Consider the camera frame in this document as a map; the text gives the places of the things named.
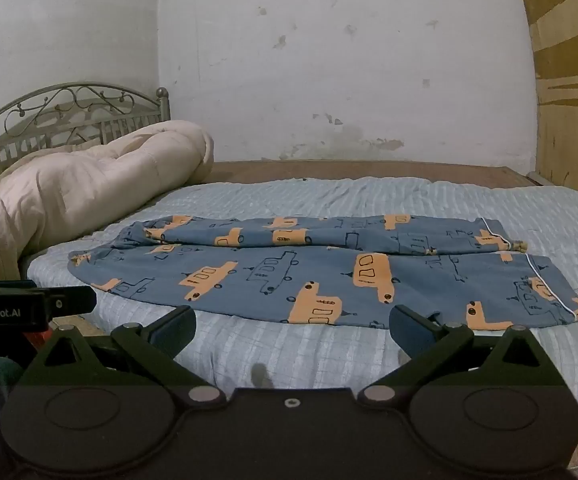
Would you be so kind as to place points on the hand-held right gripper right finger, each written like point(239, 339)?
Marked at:
point(408, 332)

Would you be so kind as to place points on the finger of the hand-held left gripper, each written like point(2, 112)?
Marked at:
point(71, 300)

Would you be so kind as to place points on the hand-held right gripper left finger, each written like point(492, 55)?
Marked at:
point(175, 329)

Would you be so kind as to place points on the blue pants with orange cars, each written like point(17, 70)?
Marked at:
point(279, 270)

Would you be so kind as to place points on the light blue striped bed sheet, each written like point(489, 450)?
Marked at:
point(294, 355)

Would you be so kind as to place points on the beige rolled duvet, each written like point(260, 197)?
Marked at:
point(94, 185)

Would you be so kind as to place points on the metal scrollwork headboard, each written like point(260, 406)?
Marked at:
point(64, 110)

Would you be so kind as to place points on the plywood panel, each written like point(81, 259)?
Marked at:
point(569, 85)

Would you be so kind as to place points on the brown wooden bed frame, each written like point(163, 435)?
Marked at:
point(369, 170)

